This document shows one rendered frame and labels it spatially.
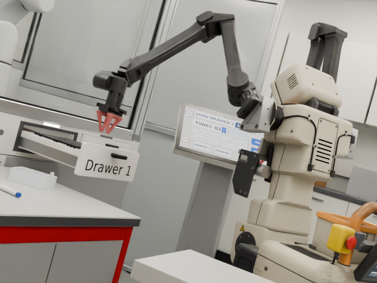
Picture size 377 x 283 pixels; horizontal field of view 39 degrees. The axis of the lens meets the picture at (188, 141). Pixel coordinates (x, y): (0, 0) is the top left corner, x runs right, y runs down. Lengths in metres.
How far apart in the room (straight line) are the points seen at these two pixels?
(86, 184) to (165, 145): 1.46
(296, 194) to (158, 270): 0.83
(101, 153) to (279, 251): 0.69
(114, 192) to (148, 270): 1.35
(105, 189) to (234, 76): 0.89
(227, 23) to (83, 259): 1.05
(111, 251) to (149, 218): 2.13
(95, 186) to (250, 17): 1.78
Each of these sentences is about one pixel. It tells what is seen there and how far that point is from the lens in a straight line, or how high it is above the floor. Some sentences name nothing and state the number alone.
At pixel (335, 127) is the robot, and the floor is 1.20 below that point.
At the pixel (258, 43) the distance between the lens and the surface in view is 3.57.
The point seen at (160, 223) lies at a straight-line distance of 3.69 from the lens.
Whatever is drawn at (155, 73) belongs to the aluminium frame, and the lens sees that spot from 2.49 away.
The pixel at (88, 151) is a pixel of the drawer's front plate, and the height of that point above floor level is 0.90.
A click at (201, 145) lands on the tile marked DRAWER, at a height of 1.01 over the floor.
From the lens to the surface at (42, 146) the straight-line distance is 1.93.
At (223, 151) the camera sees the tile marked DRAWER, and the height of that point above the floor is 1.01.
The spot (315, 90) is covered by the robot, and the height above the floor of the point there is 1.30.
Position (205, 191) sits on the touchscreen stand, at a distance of 2.71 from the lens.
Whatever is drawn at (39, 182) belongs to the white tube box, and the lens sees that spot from 1.70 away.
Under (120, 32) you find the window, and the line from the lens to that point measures 2.31.
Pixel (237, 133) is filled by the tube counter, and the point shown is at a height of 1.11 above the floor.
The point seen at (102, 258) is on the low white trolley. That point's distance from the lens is 1.59.
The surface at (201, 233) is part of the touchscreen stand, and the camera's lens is 2.75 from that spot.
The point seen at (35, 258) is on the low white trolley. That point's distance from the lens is 1.41.
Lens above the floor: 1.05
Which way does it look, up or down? 1 degrees down
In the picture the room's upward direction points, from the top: 16 degrees clockwise
